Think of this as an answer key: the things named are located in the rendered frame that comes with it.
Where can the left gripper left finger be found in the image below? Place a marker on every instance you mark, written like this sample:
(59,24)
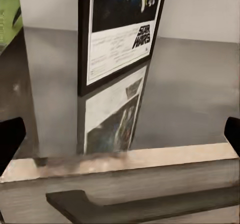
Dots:
(12,133)

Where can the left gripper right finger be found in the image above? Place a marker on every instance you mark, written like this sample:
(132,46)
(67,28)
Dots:
(232,133)

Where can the poster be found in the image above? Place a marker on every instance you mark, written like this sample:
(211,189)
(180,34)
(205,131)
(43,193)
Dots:
(114,37)

